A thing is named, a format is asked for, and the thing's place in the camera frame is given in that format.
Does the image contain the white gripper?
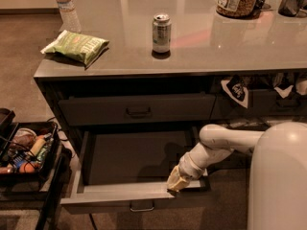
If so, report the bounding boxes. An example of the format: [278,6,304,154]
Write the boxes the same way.
[167,151,208,192]

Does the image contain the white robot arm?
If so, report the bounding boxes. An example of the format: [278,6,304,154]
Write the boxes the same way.
[167,122,307,230]

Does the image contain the white paper in drawer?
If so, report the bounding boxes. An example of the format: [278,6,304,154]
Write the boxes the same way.
[228,117,285,128]

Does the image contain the grey drawer cabinet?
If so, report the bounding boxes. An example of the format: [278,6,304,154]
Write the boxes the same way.
[33,0,307,177]

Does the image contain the black white snack bag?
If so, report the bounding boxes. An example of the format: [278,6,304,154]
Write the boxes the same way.
[221,76,248,108]

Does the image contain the silver soda can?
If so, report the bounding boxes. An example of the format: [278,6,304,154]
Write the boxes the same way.
[153,12,172,54]

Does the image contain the black bin with groceries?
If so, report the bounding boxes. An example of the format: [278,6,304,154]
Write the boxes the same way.
[0,122,59,181]

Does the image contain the green chip bag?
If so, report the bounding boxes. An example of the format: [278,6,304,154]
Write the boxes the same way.
[41,30,109,67]

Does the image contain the clear plastic water bottle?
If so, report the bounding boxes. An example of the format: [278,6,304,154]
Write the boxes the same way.
[56,0,82,33]

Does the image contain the dark glass container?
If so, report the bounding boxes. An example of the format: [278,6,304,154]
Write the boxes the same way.
[278,0,307,17]

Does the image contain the black floor cable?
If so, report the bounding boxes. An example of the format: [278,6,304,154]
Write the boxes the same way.
[46,116,99,230]

